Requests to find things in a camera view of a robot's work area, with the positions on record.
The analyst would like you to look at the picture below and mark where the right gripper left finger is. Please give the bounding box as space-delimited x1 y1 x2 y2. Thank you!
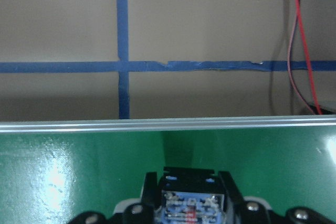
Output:
123 172 158 224

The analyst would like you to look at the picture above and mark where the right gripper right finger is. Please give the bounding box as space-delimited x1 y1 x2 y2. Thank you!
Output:
219 172 270 223

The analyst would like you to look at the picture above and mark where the yellow push button switch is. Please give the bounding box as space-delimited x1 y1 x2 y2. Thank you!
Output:
155 167 226 223

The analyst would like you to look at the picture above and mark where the green conveyor belt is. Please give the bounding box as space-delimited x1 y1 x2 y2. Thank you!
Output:
1 115 335 223

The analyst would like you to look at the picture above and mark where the red black conveyor wire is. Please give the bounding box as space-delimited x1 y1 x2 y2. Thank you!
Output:
287 0 323 116

